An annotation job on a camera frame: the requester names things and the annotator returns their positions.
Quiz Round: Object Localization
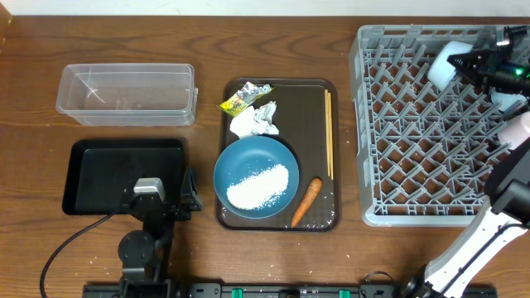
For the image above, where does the white rice pile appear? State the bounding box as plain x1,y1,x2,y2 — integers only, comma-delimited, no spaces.
226,164,289,210

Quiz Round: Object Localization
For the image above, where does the dark brown serving tray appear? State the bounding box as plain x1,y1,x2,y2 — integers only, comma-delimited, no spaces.
215,78,341,233

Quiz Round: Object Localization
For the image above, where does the grey dishwasher rack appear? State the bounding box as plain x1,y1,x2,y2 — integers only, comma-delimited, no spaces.
349,25,528,227

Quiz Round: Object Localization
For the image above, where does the wooden chopstick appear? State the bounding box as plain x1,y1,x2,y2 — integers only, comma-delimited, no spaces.
324,89,330,177
326,91,334,180

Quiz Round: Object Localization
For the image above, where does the black plastic tray bin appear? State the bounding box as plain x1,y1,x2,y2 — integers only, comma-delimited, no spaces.
62,138,186,215

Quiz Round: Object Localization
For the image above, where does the clear plastic bin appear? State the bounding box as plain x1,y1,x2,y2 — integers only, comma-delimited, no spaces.
56,63,198,127

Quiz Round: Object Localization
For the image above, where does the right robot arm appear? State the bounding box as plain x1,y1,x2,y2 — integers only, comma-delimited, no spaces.
401,26,529,297

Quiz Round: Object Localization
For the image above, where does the light blue bowl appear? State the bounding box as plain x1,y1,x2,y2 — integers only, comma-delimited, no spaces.
427,41,473,91

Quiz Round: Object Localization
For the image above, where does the white pink cup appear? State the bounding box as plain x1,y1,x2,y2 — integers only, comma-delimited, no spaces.
498,112,530,150

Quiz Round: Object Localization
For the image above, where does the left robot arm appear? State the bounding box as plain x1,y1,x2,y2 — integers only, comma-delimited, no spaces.
118,167,202,297

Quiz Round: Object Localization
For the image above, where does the orange carrot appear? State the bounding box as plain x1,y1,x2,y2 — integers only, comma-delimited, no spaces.
291,178,323,228

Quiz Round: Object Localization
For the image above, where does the crumpled white paper napkin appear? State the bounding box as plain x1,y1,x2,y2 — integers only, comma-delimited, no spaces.
229,101,279,138

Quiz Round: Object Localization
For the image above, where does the yellow silver snack wrapper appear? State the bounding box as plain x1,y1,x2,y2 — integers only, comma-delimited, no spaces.
219,81,274,118

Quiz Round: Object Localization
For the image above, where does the dark blue plate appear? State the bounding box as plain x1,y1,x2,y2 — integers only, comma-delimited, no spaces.
214,137,300,219

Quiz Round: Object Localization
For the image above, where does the light blue cup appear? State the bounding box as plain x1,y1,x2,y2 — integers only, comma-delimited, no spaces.
490,91,527,113

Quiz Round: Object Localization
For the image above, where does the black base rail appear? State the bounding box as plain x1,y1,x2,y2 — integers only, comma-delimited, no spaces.
81,281,498,298

